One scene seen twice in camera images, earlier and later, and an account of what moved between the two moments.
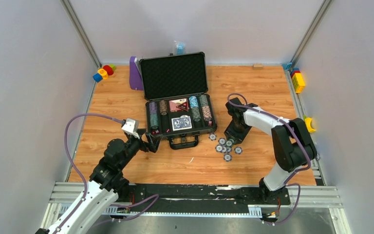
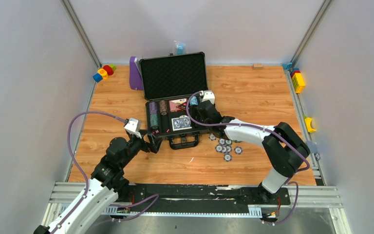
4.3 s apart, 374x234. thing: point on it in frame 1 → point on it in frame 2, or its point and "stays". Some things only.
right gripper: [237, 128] → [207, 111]
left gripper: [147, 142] stays
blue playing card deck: [181, 123] stays
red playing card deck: [173, 104] stays
